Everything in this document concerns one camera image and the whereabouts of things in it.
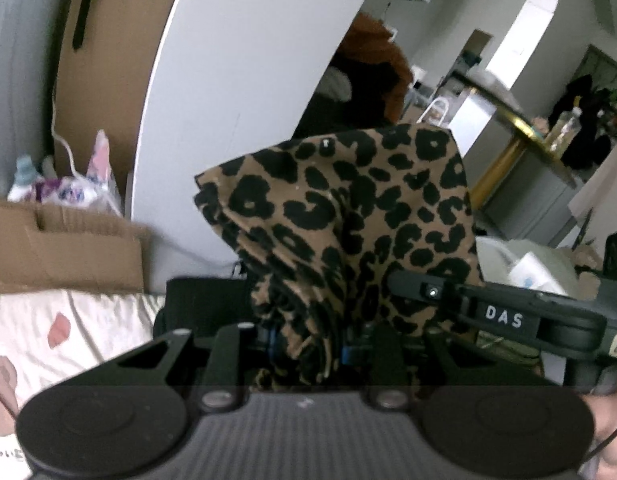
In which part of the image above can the person's right hand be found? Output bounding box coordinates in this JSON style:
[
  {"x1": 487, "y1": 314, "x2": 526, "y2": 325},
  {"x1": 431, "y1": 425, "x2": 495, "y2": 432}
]
[{"x1": 581, "y1": 390, "x2": 617, "y2": 480}]

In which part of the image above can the gold rimmed round table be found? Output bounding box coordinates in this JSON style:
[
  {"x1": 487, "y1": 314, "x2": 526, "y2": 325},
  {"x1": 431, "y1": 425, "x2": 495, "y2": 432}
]
[{"x1": 450, "y1": 70, "x2": 577, "y2": 210}]

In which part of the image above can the clear plastic bottle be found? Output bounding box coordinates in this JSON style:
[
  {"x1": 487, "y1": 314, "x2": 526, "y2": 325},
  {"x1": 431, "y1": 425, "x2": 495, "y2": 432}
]
[{"x1": 545, "y1": 106, "x2": 581, "y2": 158}]

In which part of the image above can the colourful plastic bag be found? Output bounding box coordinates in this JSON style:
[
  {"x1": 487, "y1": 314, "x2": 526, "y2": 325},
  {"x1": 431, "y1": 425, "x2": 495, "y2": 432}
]
[{"x1": 35, "y1": 129, "x2": 124, "y2": 218}]

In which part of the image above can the brown cardboard box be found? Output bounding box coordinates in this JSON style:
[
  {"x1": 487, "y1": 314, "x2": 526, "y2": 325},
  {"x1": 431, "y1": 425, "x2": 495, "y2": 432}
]
[{"x1": 0, "y1": 0, "x2": 195, "y2": 294}]

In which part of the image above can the leopard print garment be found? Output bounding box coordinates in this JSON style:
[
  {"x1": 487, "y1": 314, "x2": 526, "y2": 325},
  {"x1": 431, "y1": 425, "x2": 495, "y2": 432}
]
[{"x1": 194, "y1": 124, "x2": 483, "y2": 392}]

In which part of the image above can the blue white bottle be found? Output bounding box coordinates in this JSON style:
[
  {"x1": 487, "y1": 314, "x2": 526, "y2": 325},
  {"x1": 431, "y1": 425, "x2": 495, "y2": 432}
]
[{"x1": 7, "y1": 155, "x2": 44, "y2": 203}]

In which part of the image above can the brown plush toy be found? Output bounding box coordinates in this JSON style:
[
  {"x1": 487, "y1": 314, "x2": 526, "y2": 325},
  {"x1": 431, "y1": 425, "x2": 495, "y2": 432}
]
[{"x1": 293, "y1": 13, "x2": 413, "y2": 139}]

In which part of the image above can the white bear print bedsheet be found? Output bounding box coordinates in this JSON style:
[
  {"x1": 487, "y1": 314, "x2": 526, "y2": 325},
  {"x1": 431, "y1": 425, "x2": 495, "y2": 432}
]
[{"x1": 0, "y1": 289, "x2": 165, "y2": 479}]

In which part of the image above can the white round panel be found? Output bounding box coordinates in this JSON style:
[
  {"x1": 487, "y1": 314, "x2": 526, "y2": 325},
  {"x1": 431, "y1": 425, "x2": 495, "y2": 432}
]
[{"x1": 132, "y1": 0, "x2": 365, "y2": 289}]

